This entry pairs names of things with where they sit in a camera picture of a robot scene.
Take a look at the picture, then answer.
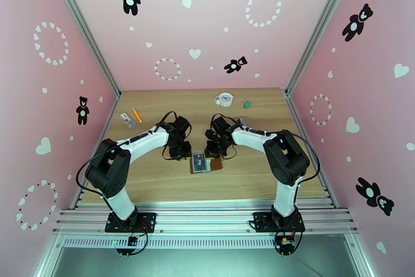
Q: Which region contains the brown leather card holder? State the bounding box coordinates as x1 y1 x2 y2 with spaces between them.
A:
189 152 225 175

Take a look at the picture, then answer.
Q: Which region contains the dark grey credit card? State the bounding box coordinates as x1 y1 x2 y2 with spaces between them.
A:
191 153 209 173

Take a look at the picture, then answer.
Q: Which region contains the white round alarm clock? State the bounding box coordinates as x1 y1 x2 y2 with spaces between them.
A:
214 92 235 107

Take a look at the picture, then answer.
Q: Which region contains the clear plastic packet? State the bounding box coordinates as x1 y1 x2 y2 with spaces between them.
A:
120 112 137 129

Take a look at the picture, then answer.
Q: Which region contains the vented metal strip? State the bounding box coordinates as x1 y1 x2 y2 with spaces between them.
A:
61 235 280 250

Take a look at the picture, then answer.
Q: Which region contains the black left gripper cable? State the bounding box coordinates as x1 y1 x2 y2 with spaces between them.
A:
157 110 179 129

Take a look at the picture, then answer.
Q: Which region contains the aluminium rail platform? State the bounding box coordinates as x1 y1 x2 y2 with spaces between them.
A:
51 200 359 236

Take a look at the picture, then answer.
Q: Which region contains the aluminium table side rail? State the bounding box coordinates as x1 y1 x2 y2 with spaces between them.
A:
70 98 121 210
285 94 340 210

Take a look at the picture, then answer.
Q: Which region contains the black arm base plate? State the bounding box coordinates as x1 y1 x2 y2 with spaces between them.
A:
104 212 157 233
253 212 306 233

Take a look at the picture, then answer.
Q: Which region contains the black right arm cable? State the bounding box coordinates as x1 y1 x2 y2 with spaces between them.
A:
285 130 322 189

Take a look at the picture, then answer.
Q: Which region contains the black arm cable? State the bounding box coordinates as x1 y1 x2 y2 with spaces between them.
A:
285 130 322 189
76 138 137 204

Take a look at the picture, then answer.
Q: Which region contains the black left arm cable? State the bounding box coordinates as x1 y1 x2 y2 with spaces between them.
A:
76 138 137 204

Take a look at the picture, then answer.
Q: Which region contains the aluminium frame post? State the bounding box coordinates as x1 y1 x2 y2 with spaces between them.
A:
284 0 359 97
44 0 121 99

